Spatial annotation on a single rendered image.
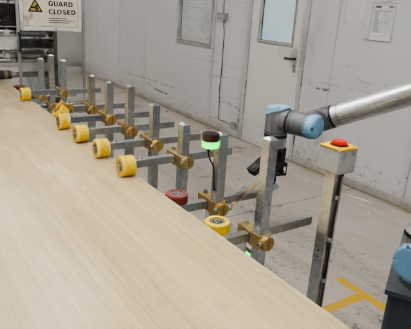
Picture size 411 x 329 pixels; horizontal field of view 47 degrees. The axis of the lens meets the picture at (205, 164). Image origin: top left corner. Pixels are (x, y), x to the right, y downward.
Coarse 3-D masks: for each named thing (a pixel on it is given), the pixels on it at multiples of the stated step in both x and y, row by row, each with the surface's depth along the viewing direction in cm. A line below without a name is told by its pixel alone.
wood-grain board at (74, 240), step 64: (0, 128) 235; (0, 192) 160; (64, 192) 164; (128, 192) 167; (0, 256) 122; (64, 256) 124; (128, 256) 126; (192, 256) 128; (0, 320) 98; (64, 320) 99; (128, 320) 101; (192, 320) 102; (256, 320) 103; (320, 320) 105
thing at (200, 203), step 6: (234, 192) 185; (228, 198) 180; (234, 198) 182; (246, 198) 186; (186, 204) 170; (192, 204) 172; (198, 204) 173; (204, 204) 175; (186, 210) 171; (192, 210) 172
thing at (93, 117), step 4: (120, 112) 258; (124, 112) 258; (136, 112) 260; (140, 112) 262; (144, 112) 263; (148, 112) 264; (72, 116) 242; (76, 116) 243; (80, 116) 244; (84, 116) 244; (88, 116) 245; (92, 116) 247; (96, 116) 248; (100, 116) 249; (116, 116) 254; (120, 116) 255; (124, 116) 257; (136, 116) 261; (140, 116) 262; (144, 116) 264; (148, 116) 265; (72, 120) 241; (76, 120) 242; (80, 120) 244; (84, 120) 245; (88, 120) 246; (92, 120) 247; (96, 120) 248; (100, 120) 250
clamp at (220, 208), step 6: (210, 192) 180; (198, 198) 180; (204, 198) 176; (210, 198) 174; (210, 204) 174; (216, 204) 171; (222, 204) 170; (210, 210) 174; (216, 210) 170; (222, 210) 171; (228, 210) 173; (222, 216) 172
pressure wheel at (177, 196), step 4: (168, 192) 168; (172, 192) 169; (176, 192) 167; (180, 192) 169; (184, 192) 169; (168, 196) 165; (172, 196) 164; (176, 196) 165; (180, 196) 165; (184, 196) 165; (172, 200) 165; (176, 200) 164; (180, 200) 165; (184, 200) 166; (180, 204) 165; (184, 204) 166
